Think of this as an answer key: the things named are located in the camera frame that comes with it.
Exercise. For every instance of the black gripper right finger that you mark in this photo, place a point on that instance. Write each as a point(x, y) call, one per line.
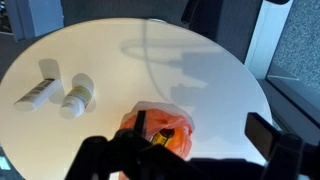
point(283, 153)

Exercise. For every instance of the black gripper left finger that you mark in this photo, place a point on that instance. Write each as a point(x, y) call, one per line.
point(100, 160)

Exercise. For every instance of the white bottle with yellow label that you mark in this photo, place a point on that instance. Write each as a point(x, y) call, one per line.
point(76, 100)

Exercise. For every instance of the orange plastic carrier bag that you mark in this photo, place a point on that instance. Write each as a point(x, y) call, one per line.
point(170, 120)

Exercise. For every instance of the white tube with barcode label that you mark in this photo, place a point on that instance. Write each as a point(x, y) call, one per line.
point(35, 96)

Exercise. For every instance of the white window sill strip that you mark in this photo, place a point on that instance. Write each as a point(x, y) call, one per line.
point(266, 36)

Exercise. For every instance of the pale blue grey panel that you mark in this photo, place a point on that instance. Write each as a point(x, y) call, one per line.
point(36, 16)

